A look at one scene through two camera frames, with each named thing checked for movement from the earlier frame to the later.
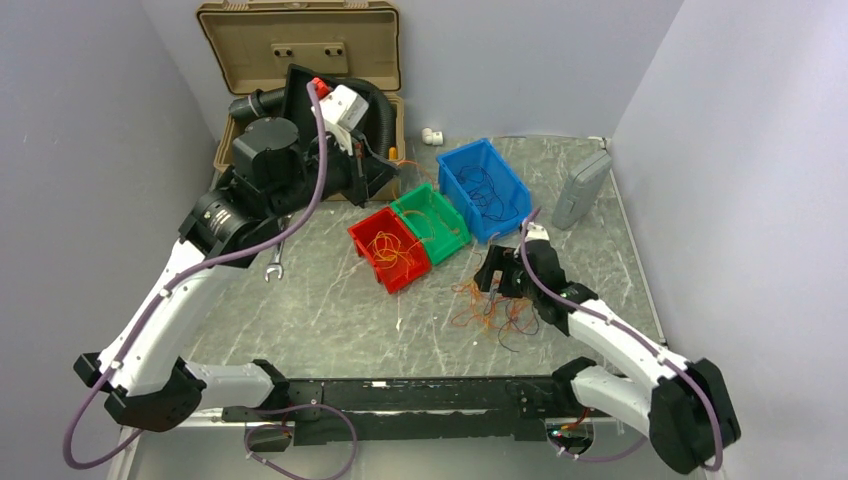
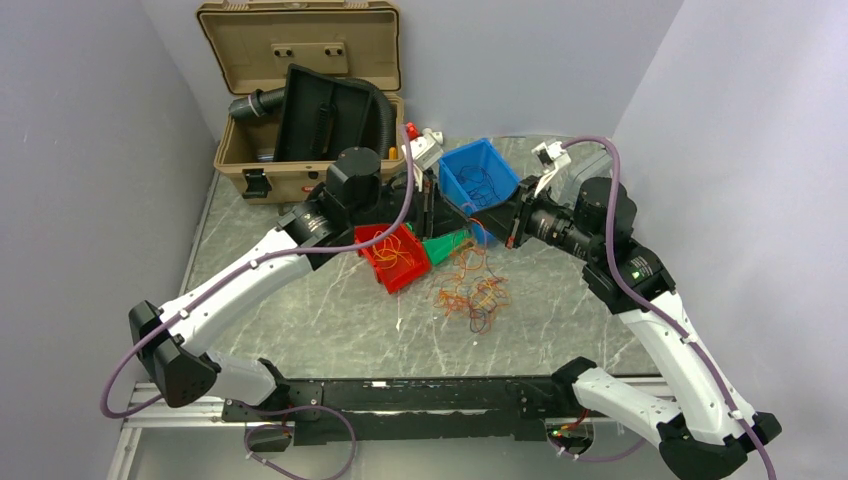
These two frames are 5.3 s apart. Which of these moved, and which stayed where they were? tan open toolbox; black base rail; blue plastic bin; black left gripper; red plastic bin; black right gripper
Moved: black left gripper; black right gripper
Stayed: tan open toolbox; red plastic bin; black base rail; blue plastic bin
